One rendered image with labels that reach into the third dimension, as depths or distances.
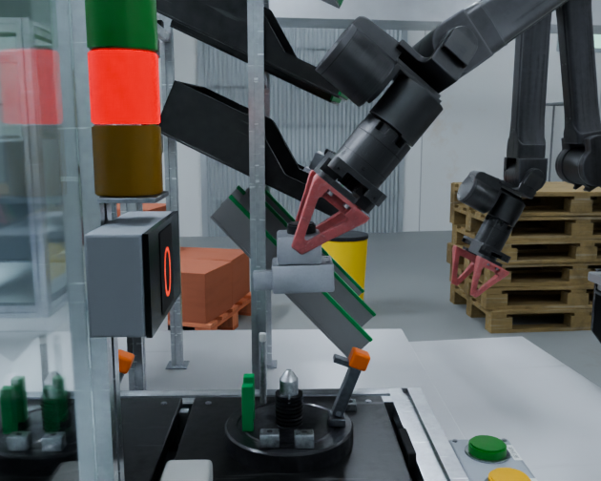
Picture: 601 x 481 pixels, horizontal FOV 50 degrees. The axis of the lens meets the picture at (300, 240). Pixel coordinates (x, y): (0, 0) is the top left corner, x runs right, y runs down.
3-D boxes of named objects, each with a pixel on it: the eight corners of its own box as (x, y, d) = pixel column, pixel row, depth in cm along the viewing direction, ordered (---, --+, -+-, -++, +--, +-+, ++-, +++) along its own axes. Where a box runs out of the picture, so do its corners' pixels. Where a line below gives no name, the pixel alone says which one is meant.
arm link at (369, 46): (485, 40, 66) (437, 74, 73) (400, -38, 63) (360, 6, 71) (431, 126, 61) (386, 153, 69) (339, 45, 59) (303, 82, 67)
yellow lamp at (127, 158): (168, 190, 50) (166, 125, 49) (155, 197, 45) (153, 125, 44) (103, 190, 50) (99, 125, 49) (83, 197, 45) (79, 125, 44)
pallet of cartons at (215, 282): (259, 303, 495) (259, 202, 482) (237, 349, 392) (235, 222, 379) (84, 300, 505) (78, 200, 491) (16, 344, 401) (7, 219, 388)
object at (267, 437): (279, 441, 67) (279, 428, 67) (279, 449, 66) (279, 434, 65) (259, 441, 67) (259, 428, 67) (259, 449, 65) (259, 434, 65)
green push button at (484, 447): (499, 450, 73) (500, 433, 73) (511, 469, 69) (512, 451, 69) (463, 450, 73) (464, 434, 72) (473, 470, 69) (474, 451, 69)
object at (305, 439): (313, 442, 67) (313, 428, 67) (314, 449, 65) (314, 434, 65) (294, 442, 67) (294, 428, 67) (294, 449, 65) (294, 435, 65)
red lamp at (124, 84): (166, 124, 49) (164, 57, 48) (153, 123, 44) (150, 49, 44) (99, 124, 49) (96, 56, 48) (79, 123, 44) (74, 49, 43)
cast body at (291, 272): (331, 282, 71) (330, 219, 70) (334, 292, 67) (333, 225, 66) (255, 284, 71) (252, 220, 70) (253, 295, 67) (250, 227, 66)
